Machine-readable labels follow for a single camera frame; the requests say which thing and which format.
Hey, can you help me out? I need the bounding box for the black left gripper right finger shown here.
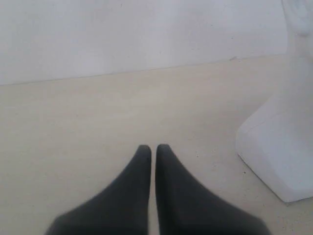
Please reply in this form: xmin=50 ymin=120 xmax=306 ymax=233
xmin=156 ymin=144 xmax=270 ymax=235

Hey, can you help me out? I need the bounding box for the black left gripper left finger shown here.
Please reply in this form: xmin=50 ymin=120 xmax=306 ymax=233
xmin=46 ymin=145 xmax=152 ymax=235

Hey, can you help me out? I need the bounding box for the white foam mannequin head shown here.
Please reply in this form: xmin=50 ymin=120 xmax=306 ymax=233
xmin=236 ymin=0 xmax=313 ymax=203

